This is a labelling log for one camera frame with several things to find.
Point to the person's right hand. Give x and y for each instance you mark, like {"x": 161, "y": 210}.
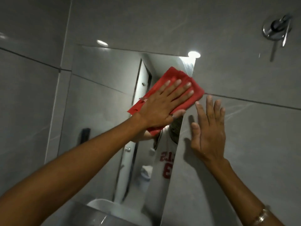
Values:
{"x": 209, "y": 136}

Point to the person's left hand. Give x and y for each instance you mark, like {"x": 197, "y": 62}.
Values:
{"x": 157, "y": 108}

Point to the person's left little finger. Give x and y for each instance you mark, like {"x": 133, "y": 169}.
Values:
{"x": 161, "y": 88}

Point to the person's right little finger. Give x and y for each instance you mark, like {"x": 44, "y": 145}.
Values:
{"x": 222, "y": 118}

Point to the person's right thumb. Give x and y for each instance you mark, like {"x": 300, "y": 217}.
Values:
{"x": 195, "y": 134}

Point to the person's right middle finger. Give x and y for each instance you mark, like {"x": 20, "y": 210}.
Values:
{"x": 209, "y": 109}

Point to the person's left thumb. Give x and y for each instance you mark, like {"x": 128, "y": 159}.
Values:
{"x": 178, "y": 113}

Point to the person's left middle finger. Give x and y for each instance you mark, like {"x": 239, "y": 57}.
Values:
{"x": 181, "y": 91}

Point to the red cleaning cloth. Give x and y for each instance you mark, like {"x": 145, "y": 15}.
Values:
{"x": 175, "y": 74}

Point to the person's right forearm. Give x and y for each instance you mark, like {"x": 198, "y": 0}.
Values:
{"x": 237, "y": 192}

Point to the person's left forearm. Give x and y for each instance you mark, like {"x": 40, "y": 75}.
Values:
{"x": 77, "y": 167}

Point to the white sink basin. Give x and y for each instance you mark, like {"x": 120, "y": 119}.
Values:
{"x": 103, "y": 205}

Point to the frameless wall mirror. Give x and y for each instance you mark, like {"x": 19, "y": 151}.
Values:
{"x": 98, "y": 110}

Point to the chrome wall fixture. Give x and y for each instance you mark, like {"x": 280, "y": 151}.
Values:
{"x": 276, "y": 25}

